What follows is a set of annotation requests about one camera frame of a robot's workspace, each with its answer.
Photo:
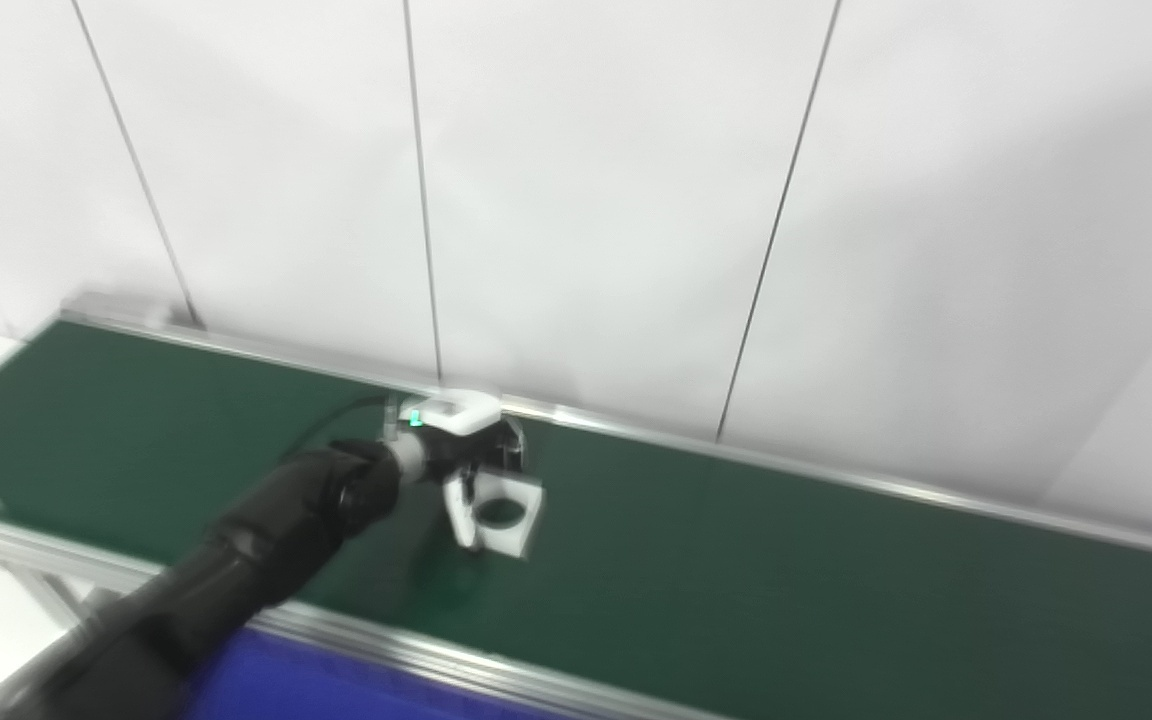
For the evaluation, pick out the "aluminium conveyor leg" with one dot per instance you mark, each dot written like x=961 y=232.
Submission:
x=56 y=595

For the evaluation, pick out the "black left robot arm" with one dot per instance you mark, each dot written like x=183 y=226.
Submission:
x=236 y=550

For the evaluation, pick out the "green conveyor belt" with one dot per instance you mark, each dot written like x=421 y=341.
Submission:
x=386 y=642
x=786 y=580

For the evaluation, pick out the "white square part round hole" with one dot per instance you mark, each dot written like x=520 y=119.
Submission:
x=528 y=510

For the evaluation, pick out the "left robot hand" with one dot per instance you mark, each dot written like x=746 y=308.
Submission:
x=456 y=420

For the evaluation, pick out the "grey conveyor end housing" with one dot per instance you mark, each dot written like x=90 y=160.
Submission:
x=126 y=305

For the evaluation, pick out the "blue plastic bin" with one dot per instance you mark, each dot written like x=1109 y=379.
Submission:
x=336 y=685

